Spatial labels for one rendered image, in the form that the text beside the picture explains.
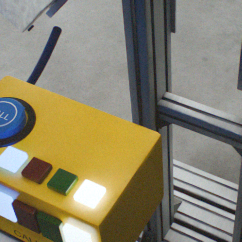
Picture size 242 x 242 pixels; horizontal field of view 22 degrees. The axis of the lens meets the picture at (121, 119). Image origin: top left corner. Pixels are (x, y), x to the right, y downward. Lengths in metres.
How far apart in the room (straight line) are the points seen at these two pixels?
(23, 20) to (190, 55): 1.36
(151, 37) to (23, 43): 1.26
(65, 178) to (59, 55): 1.74
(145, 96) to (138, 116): 0.07
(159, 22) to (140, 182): 0.62
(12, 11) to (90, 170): 0.40
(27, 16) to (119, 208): 0.43
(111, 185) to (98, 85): 1.61
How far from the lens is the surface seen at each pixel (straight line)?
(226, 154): 1.86
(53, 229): 0.48
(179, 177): 1.70
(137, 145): 0.49
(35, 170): 0.48
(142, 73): 1.11
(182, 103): 1.19
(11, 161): 0.49
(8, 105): 0.52
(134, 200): 0.49
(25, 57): 2.21
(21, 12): 0.84
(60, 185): 0.46
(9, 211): 0.50
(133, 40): 1.07
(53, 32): 1.00
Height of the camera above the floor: 1.45
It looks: 48 degrees down
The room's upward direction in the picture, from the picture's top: 6 degrees counter-clockwise
